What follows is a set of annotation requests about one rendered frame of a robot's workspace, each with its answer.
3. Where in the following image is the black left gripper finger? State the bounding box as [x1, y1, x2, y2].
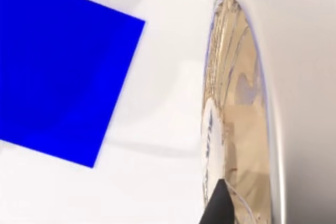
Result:
[198, 178, 235, 224]

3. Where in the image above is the white bowl with gold interior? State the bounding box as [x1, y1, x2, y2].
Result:
[199, 0, 336, 224]

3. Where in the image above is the blue square sheet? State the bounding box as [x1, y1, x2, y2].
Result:
[0, 0, 146, 169]

